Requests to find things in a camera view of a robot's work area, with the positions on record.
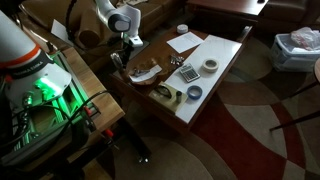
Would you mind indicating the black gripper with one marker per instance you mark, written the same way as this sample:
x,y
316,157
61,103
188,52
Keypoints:
x,y
126,52

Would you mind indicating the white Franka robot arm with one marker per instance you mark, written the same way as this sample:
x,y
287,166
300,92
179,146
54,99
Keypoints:
x,y
20,50

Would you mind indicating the small metal measuring cup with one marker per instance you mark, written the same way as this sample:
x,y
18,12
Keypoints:
x,y
136,72

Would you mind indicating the brown wooden tray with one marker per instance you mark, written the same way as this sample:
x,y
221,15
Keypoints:
x,y
146,81

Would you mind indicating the silver drink can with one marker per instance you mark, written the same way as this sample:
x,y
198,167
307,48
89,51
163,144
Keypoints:
x,y
116,61

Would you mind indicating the white paper slip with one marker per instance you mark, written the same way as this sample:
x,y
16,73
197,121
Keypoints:
x,y
148,72

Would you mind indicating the brown wooden coffee table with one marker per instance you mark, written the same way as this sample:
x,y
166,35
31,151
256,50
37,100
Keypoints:
x,y
156,50

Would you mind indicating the light wooden bench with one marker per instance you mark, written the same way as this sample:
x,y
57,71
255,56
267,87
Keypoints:
x,y
100,96

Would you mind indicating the black oval object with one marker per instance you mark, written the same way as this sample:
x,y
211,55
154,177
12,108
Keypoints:
x,y
163,90

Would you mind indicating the small metal cylinder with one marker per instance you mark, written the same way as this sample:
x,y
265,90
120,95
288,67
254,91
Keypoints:
x,y
179,96

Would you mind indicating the grey calculator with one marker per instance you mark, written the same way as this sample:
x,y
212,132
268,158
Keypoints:
x,y
189,72

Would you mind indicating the white printed paper sheet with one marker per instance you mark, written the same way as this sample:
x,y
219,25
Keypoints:
x,y
185,41

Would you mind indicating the white round puck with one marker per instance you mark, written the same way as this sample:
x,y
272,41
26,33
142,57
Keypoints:
x,y
182,28

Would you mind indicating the blue tape roll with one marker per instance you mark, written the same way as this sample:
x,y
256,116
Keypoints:
x,y
190,95

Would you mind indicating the black stand leg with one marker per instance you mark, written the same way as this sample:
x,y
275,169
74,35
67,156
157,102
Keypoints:
x,y
135,141

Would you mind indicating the white masking tape roll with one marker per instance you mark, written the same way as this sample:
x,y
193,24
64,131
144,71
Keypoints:
x,y
205,66

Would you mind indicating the large white board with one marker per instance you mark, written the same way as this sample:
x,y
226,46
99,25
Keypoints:
x,y
216,50

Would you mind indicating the raised coffee table top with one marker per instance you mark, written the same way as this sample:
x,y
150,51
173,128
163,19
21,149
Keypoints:
x,y
226,5

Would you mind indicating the patterned area rug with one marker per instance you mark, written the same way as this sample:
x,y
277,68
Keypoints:
x,y
250,133

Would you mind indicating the small black object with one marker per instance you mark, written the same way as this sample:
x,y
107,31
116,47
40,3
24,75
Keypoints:
x,y
261,1

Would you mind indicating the clear plastic storage bin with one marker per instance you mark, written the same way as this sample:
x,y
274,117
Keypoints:
x,y
288,58

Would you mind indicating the dark leather sofa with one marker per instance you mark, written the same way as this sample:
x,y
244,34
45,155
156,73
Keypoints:
x,y
290,11

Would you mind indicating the white plastic bag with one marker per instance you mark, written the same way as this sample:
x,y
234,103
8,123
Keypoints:
x,y
305,38

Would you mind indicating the aluminium rail frame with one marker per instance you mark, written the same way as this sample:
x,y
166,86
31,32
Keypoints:
x,y
63,115

